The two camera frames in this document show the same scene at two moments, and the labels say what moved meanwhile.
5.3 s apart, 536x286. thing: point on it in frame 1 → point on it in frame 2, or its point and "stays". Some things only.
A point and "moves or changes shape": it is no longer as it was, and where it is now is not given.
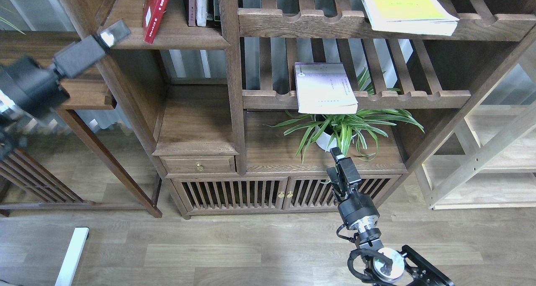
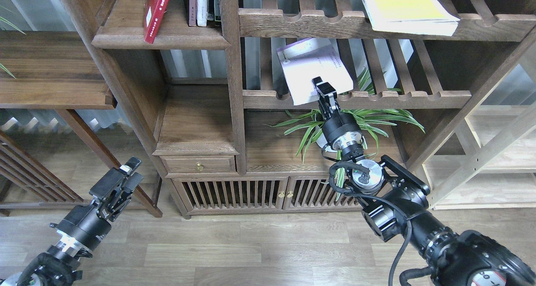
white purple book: (324, 88) moves or changes shape
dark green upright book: (216, 4) stays
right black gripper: (359, 211) → (341, 129)
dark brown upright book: (191, 21) stays
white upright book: (201, 5) stays
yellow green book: (406, 8) stays
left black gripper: (35, 88) → (83, 228)
